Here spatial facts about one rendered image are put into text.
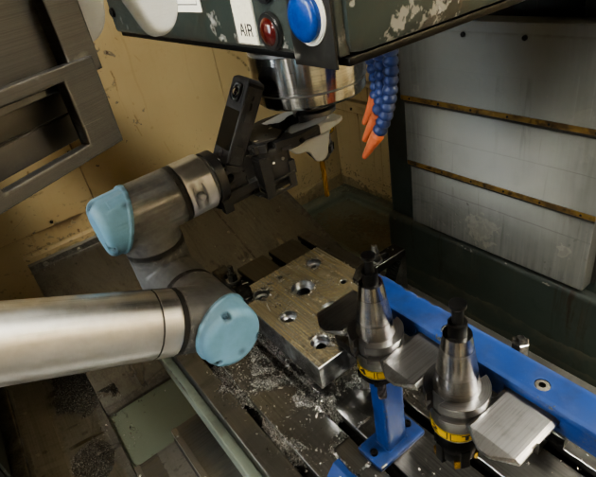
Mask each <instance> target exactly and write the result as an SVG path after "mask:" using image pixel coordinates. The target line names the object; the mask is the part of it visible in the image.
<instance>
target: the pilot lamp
mask: <svg viewBox="0 0 596 477"><path fill-rule="evenodd" d="M259 30H260V35H261V38H262V40H263V41H264V43H265V44H266V45H268V46H273V45H274V44H275V40H276V35H275V30H274V27H273V24H272V22H271V21H270V20H269V19H268V18H263V19H262V20H261V21H260V25H259Z"/></svg>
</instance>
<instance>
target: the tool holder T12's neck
mask: <svg viewBox="0 0 596 477"><path fill-rule="evenodd" d="M430 415H431V418H432V420H433V422H434V423H435V424H436V425H437V426H438V427H439V428H440V429H442V430H443V431H445V432H447V433H452V434H458V435H463V434H469V432H468V430H467V429H454V428H450V427H447V426H445V425H443V424H441V423H439V422H438V418H439V417H440V416H441V414H440V413H438V411H436V410H435V409H434V408H433V407H432V408H430Z"/></svg>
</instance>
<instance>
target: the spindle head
mask: <svg viewBox="0 0 596 477"><path fill-rule="evenodd" d="M200 1H201V5H202V12H178V14H177V19H176V23H175V25H174V27H173V29H171V30H170V31H169V33H168V34H166V35H163V36H158V37H152V36H150V35H148V34H147V33H146V32H145V31H144V30H143V29H142V28H141V27H140V26H139V25H138V24H137V22H136V21H135V19H134V18H133V17H132V15H131V13H130V12H129V11H128V9H127V8H126V6H125V5H124V4H123V2H122V1H121V0H107V3H108V6H109V12H110V15H111V16H112V17H113V19H114V24H115V27H116V29H117V31H120V32H121V33H122V35H123V36H129V37H136V38H143V39H150V40H157V41H164V42H171V43H178V44H191V45H198V46H205V47H212V48H218V49H226V50H233V51H239V52H247V53H254V54H260V55H268V56H274V57H281V58H288V59H295V56H294V49H293V43H292V38H291V32H290V26H289V20H288V9H287V3H286V0H271V2H269V3H267V4H261V3H259V2H258V1H257V0H252V3H253V8H254V17H255V21H256V26H257V31H258V19H259V16H260V14H261V13H262V12H264V11H270V12H271V13H273V14H274V15H275V16H276V18H277V19H278V21H279V23H280V26H281V28H282V33H283V41H282V44H281V47H280V48H279V49H278V50H276V51H270V50H269V49H268V48H267V47H266V46H265V45H263V43H262V41H261V39H260V36H259V32H258V36H259V42H260V45H253V44H240V43H239V41H238V36H237V29H236V25H235V20H234V16H233V12H232V7H231V3H230V0H200ZM523 1H525V0H331V4H332V11H333V20H334V28H335V36H336V45H337V52H338V61H339V65H343V66H350V67H351V66H353V65H356V64H358V63H361V62H365V61H368V60H371V59H372V58H375V57H378V56H380V55H383V54H385V53H388V52H391V51H393V50H396V49H398V48H400V47H403V46H406V45H408V44H413V43H415V42H418V41H420V40H423V39H426V38H428V37H430V36H433V35H435V34H438V33H441V32H443V31H446V30H448V29H451V28H454V27H457V26H460V25H462V24H465V23H468V22H470V21H473V20H475V19H478V18H481V17H483V16H485V15H488V14H490V13H493V12H496V11H498V10H501V9H505V8H508V7H510V6H513V5H515V4H517V3H520V2H523Z"/></svg>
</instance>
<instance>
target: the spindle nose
mask: <svg viewBox="0 0 596 477"><path fill-rule="evenodd" d="M246 55H247V60H248V64H249V68H250V73H251V78H252V79H253V80H258V81H260V82H261V83H262V84H263V85H264V91H263V94H262V98H261V100H260V105H262V106H263V107H265V108H267V109H270V110H274V111H281V112H295V111H305V110H312V109H318V108H323V107H326V106H330V105H334V104H337V103H340V102H343V101H345V100H347V99H349V98H351V97H354V96H355V95H357V94H358V93H359V92H361V90H362V89H363V88H364V87H365V85H366V75H365V74H366V72H367V69H366V63H365V62H361V63H358V64H356V65H353V66H351V67H350V66H343V65H339V68H340V69H339V70H332V69H326V68H320V67H313V66H307V65H301V64H296V61H295V59H288V58H281V57H274V56H268V55H260V54H254V53H247V54H246Z"/></svg>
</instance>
